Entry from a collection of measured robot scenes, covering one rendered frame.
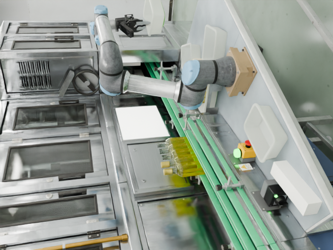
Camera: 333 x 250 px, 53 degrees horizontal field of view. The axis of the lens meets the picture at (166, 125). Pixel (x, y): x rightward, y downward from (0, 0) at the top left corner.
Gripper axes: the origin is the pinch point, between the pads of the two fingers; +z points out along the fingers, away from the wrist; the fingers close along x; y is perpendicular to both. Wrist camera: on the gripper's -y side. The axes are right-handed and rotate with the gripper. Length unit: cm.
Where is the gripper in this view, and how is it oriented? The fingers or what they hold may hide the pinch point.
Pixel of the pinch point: (148, 24)
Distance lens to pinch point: 215.7
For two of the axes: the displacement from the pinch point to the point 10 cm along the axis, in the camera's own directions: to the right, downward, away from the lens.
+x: -0.3, 6.0, 8.0
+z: 9.8, -1.5, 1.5
